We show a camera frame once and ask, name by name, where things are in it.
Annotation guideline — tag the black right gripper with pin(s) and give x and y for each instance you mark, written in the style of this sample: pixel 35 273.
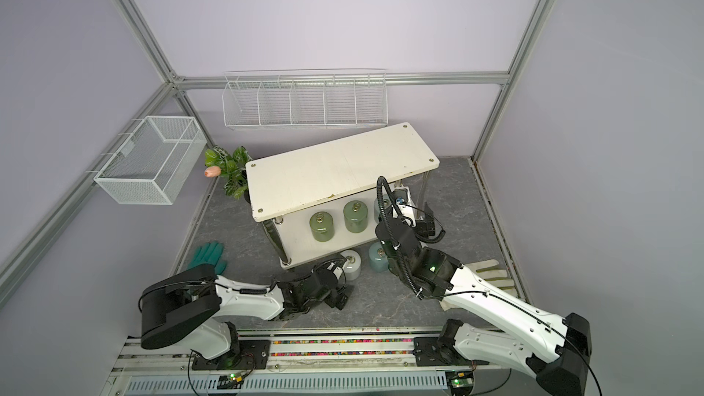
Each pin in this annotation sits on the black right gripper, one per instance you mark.
pixel 425 231

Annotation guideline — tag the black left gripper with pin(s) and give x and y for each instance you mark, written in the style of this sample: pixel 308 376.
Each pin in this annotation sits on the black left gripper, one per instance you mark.
pixel 334 300

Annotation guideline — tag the white tea canister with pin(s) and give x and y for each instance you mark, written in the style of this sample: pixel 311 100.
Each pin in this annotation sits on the white tea canister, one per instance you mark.
pixel 352 265

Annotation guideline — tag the large blue-grey tea canister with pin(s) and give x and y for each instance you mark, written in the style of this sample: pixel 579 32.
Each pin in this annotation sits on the large blue-grey tea canister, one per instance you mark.
pixel 378 258

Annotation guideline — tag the dark green tea canister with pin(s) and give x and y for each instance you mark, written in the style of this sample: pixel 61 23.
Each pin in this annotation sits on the dark green tea canister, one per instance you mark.
pixel 322 226

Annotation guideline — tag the light green tea canister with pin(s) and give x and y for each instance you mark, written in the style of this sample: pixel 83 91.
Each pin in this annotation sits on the light green tea canister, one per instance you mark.
pixel 356 216

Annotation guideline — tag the small blue tea canister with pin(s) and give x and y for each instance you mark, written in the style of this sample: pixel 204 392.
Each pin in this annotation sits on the small blue tea canister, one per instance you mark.
pixel 379 209

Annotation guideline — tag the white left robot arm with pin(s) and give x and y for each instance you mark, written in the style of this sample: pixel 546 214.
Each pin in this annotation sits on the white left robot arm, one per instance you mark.
pixel 192 309

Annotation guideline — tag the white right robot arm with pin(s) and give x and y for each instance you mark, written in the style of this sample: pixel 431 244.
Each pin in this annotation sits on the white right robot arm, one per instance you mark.
pixel 555 350

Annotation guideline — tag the white two-tier shelf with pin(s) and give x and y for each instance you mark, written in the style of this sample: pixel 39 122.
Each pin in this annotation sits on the white two-tier shelf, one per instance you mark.
pixel 288 188

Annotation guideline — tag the beige work glove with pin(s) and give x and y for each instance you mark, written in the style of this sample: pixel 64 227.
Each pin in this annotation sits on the beige work glove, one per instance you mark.
pixel 495 278

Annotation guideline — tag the green rubber glove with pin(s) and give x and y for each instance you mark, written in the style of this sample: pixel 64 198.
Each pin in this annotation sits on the green rubber glove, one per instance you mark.
pixel 210 253

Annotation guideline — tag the green artificial plant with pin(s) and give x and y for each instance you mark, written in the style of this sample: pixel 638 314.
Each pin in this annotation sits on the green artificial plant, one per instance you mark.
pixel 231 166

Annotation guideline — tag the white mesh side basket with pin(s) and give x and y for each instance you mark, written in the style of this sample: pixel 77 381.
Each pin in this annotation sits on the white mesh side basket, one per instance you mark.
pixel 153 163

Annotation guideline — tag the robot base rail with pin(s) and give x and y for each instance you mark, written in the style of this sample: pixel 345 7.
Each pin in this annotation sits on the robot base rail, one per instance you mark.
pixel 339 361

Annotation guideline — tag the long white wire basket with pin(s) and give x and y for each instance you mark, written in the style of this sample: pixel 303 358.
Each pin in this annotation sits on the long white wire basket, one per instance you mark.
pixel 312 98

